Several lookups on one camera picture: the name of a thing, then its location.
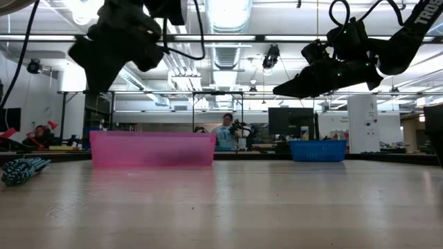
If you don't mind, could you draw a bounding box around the thick black hanging cable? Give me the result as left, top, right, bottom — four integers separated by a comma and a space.
0, 0, 42, 109

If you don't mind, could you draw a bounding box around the red desk lamp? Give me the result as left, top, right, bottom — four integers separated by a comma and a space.
0, 120, 60, 140

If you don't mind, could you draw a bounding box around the long ceiling light bar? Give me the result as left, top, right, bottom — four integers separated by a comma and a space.
0, 33, 443, 44

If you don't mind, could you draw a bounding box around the silver ceiling air duct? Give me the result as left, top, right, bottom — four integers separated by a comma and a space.
203, 0, 254, 82

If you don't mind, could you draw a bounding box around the teal braided coiled cable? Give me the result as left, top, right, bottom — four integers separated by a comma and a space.
1, 157, 52, 187

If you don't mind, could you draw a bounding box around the person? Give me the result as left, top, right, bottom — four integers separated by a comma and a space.
210, 112, 240, 152
21, 124, 56, 147

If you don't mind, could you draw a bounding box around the blue perforated plastic basket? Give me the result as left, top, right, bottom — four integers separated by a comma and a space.
288, 139, 348, 163

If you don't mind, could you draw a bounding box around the dark wall screen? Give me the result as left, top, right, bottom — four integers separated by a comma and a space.
0, 107, 22, 133

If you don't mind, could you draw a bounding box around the black computer monitor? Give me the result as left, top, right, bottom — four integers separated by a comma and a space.
267, 107, 316, 136

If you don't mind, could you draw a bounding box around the black background rig frame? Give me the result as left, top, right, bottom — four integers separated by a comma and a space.
56, 89, 244, 140

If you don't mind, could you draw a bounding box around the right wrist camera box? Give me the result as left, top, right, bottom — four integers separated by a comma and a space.
326, 17, 370, 62

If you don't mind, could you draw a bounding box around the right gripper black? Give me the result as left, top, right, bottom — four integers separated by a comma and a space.
272, 38, 385, 99

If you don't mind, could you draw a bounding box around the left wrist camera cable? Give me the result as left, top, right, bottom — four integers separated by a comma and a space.
161, 0, 206, 62

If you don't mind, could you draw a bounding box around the pink translucent plastic bin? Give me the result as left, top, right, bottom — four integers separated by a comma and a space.
89, 130, 218, 169

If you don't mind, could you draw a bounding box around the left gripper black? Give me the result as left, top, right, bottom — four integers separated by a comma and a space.
67, 0, 164, 95

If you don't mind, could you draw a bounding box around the white pillar cabinet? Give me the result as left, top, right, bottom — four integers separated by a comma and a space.
347, 94, 379, 154

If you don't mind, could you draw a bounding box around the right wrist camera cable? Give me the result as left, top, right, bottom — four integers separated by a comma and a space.
327, 0, 405, 28

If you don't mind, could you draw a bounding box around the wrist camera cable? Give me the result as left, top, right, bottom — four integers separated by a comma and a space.
161, 0, 206, 62
327, 0, 405, 28

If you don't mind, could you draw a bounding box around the black aluminium table frame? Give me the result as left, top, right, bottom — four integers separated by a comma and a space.
0, 151, 439, 167

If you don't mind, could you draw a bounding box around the black ceiling spotlight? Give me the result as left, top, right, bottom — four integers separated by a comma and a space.
26, 58, 43, 75
261, 44, 281, 71

